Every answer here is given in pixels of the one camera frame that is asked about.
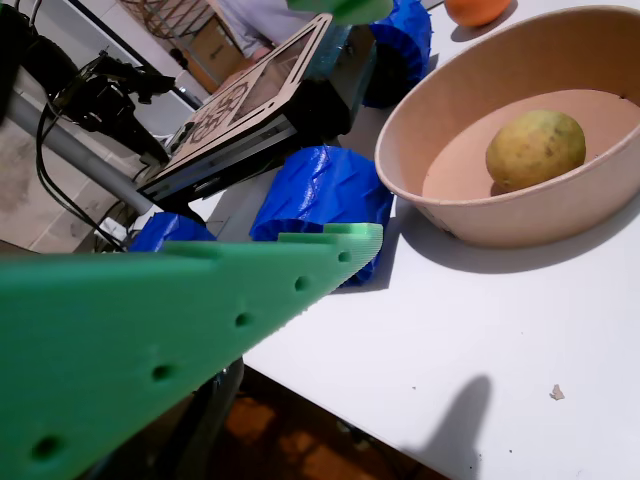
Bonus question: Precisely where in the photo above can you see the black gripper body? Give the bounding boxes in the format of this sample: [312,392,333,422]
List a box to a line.
[107,62,177,104]

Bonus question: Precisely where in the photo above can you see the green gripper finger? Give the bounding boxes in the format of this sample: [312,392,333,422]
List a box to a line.
[0,223,385,480]
[287,0,394,26]

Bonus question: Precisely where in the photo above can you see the wooden top rover blue wheels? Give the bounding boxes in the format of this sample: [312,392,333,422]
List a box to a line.
[128,0,434,291]

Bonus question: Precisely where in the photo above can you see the brown cardboard box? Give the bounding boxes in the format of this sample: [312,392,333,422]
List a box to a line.
[188,13,242,92]

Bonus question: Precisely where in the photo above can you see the white power strip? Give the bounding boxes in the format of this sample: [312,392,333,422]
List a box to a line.
[98,218,132,242]

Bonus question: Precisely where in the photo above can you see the person in light shirt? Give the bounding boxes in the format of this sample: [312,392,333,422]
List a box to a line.
[214,0,294,62]

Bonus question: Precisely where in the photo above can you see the grey metal pole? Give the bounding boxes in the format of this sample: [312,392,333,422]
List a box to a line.
[7,92,154,214]

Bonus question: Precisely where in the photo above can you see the orange ball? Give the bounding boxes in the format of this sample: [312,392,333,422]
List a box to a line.
[444,0,512,28]

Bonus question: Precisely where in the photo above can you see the brown paper bowl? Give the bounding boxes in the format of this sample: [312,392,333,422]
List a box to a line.
[374,4,640,249]

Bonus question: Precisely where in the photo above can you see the black cable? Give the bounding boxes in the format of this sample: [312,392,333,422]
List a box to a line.
[34,97,129,249]

